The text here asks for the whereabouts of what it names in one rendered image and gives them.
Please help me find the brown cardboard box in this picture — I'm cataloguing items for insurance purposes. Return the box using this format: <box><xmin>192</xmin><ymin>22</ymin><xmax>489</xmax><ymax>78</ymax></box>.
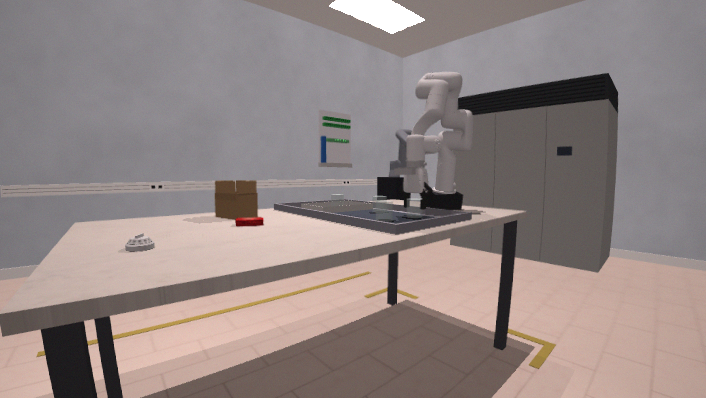
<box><xmin>215</xmin><ymin>180</ymin><xmax>258</xmax><ymax>220</ymax></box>

